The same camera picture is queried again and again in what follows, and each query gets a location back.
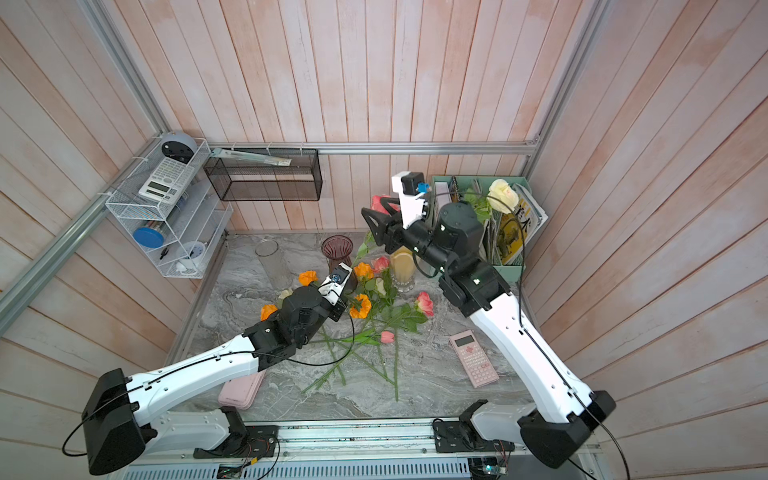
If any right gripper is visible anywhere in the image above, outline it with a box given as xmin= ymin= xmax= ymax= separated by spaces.
xmin=365 ymin=200 xmax=458 ymax=285

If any orange marigold flower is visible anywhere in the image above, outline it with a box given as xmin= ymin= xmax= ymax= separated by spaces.
xmin=312 ymin=293 xmax=378 ymax=345

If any cream white rose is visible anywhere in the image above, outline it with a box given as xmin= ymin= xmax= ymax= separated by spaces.
xmin=463 ymin=178 xmax=519 ymax=224

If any pink rose flower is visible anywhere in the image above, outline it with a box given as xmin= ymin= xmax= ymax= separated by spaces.
xmin=354 ymin=196 xmax=400 ymax=262

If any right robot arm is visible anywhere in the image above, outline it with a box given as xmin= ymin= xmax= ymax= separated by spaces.
xmin=361 ymin=202 xmax=616 ymax=469

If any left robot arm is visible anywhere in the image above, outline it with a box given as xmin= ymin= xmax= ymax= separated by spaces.
xmin=80 ymin=277 xmax=346 ymax=475

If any yellow glass vase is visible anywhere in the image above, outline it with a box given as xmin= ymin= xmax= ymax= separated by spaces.
xmin=390 ymin=247 xmax=416 ymax=293

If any small orange rose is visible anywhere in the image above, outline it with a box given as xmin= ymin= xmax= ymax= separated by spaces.
xmin=298 ymin=270 xmax=319 ymax=286

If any large orange rose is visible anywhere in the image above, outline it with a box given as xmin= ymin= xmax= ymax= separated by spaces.
xmin=260 ymin=304 xmax=278 ymax=321

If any pink rose near vase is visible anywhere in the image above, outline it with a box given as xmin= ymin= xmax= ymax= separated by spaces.
xmin=373 ymin=256 xmax=390 ymax=274

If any orange rose by vase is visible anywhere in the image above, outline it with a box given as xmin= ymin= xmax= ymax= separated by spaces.
xmin=354 ymin=262 xmax=375 ymax=282

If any purple glass vase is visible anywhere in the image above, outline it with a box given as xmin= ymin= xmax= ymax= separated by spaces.
xmin=321 ymin=235 xmax=358 ymax=294

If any pink rose right side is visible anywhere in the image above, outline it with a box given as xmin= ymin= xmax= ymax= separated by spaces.
xmin=415 ymin=292 xmax=434 ymax=318

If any clear glass vase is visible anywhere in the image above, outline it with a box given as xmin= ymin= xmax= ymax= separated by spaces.
xmin=255 ymin=239 xmax=292 ymax=290

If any green file organizer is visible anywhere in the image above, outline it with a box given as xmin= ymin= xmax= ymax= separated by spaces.
xmin=430 ymin=175 xmax=534 ymax=284

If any pink tulip flower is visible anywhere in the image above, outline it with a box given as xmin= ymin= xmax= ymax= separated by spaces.
xmin=310 ymin=329 xmax=395 ymax=346

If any yellow magazine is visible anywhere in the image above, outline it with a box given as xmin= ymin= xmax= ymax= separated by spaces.
xmin=496 ymin=184 xmax=548 ymax=265

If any pink pencil case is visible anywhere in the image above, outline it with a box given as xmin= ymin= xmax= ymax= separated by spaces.
xmin=218 ymin=371 xmax=266 ymax=410

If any pink calculator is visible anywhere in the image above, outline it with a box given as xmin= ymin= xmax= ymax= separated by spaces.
xmin=449 ymin=330 xmax=499 ymax=388

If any blue lid jar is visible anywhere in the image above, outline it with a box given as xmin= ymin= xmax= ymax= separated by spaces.
xmin=132 ymin=221 xmax=165 ymax=249

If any white calculator on shelf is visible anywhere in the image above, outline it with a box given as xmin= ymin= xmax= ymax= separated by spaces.
xmin=138 ymin=157 xmax=194 ymax=205

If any round black white device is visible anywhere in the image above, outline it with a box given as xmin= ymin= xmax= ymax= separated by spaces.
xmin=160 ymin=132 xmax=198 ymax=164

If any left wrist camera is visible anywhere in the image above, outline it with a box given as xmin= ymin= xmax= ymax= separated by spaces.
xmin=318 ymin=263 xmax=357 ymax=302

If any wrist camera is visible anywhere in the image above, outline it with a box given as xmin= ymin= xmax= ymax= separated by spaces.
xmin=318 ymin=263 xmax=357 ymax=302
xmin=391 ymin=171 xmax=429 ymax=229

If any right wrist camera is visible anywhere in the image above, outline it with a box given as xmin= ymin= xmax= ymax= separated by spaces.
xmin=391 ymin=171 xmax=429 ymax=229

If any black wire basket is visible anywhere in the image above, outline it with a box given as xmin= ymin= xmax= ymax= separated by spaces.
xmin=204 ymin=147 xmax=323 ymax=202

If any white wire shelf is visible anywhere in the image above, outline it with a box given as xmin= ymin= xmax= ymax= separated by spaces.
xmin=106 ymin=135 xmax=233 ymax=280

